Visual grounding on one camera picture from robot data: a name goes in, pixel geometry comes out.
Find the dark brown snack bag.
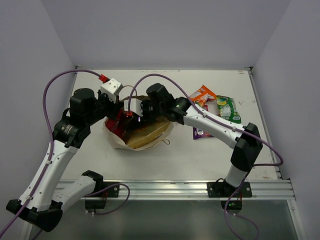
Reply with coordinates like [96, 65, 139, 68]
[122, 116, 140, 138]

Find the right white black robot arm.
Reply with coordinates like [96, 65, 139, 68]
[146, 83, 263, 197]

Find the orange snack packet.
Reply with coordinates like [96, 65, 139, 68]
[189, 85, 217, 108]

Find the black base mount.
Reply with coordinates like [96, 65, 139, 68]
[206, 178, 253, 214]
[84, 181, 120, 213]

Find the green snack packet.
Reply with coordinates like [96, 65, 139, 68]
[216, 95, 242, 124]

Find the red R snack packet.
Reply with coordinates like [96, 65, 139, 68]
[104, 109, 127, 139]

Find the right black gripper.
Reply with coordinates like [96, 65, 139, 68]
[134, 100, 165, 122]

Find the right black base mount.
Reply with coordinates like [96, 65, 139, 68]
[206, 178, 253, 214]

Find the brown paper bag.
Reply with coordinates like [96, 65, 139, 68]
[102, 97, 174, 152]

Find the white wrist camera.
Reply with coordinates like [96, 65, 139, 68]
[123, 98, 143, 117]
[100, 78, 124, 103]

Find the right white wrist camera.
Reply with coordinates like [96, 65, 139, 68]
[123, 98, 143, 117]

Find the purple Fox's candy bag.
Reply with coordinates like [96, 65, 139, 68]
[191, 103, 221, 140]

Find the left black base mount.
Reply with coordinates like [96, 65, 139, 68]
[84, 181, 120, 213]

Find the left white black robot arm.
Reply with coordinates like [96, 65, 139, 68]
[6, 88, 122, 232]

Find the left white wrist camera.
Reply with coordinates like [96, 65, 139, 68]
[100, 78, 124, 103]

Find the aluminium mounting rail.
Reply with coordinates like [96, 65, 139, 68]
[56, 178, 296, 201]

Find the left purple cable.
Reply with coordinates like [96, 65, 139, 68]
[0, 69, 131, 238]

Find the yellow chips bag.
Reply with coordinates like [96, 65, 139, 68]
[124, 120, 170, 149]

